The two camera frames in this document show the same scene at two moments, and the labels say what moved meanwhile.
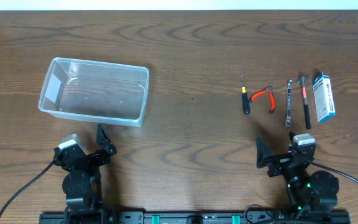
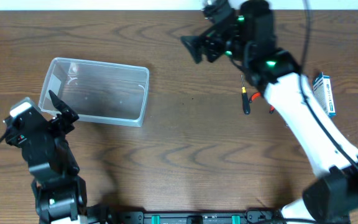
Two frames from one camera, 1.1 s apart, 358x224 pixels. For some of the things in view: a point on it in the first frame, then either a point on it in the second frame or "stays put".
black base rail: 195,217 stays put
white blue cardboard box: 324,98 stays put
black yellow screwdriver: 245,96 stays put
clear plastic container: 96,91 stays put
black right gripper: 281,162 → 210,41
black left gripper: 108,149 → 63,127
